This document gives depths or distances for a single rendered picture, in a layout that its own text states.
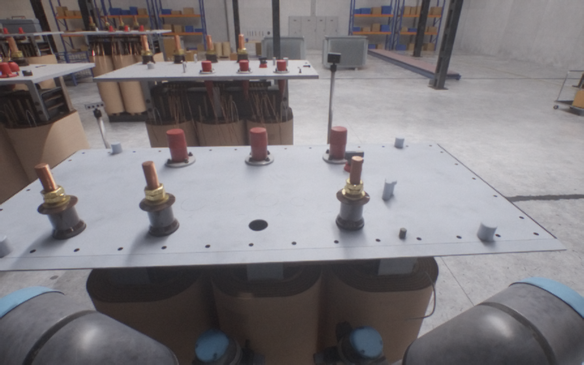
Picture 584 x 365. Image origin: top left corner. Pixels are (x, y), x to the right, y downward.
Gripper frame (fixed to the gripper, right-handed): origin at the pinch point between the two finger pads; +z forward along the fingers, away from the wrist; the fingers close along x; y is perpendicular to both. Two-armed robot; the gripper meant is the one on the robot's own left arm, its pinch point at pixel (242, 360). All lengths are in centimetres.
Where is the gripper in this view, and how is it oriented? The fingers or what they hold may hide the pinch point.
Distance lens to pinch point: 131.8
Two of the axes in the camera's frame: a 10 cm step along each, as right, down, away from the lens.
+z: 1.6, 6.1, 7.8
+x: -9.8, 0.3, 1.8
